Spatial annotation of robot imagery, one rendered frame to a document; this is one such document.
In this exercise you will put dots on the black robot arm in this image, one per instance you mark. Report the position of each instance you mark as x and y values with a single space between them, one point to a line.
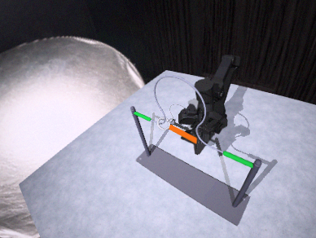
214 91

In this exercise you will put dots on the orange handle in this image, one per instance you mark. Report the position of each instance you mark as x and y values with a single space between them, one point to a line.
177 130

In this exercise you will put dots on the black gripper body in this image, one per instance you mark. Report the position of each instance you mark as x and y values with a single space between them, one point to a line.
212 118

